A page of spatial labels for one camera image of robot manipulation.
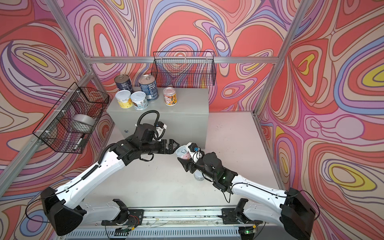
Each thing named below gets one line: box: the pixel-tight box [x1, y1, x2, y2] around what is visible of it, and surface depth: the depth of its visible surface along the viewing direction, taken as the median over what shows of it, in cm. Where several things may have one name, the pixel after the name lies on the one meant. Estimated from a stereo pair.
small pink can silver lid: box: [162, 87, 178, 106], surface depth 75 cm
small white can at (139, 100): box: [130, 91, 149, 111], surface depth 74 cm
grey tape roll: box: [71, 114, 96, 133], surface depth 74 cm
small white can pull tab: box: [175, 145, 192, 159], surface depth 70 cm
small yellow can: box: [115, 89, 134, 109], surface depth 75 cm
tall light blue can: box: [138, 74, 159, 102], surface depth 75 cm
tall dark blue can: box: [114, 74, 135, 94], surface depth 75 cm
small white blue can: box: [194, 169, 205, 181], surface depth 84 cm
